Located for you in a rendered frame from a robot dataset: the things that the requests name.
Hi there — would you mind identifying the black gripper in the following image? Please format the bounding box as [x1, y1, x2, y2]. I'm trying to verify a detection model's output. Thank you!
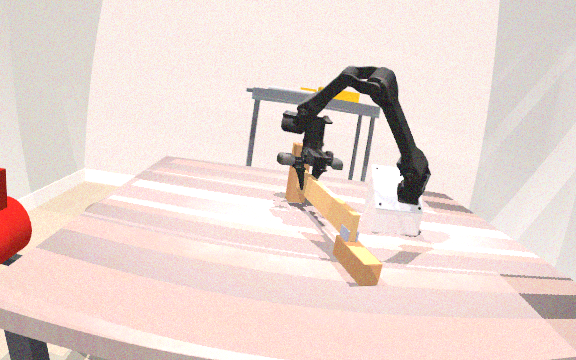
[277, 136, 343, 190]

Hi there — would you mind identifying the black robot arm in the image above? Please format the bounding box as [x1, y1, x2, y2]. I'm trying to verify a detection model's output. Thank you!
[281, 65, 431, 205]

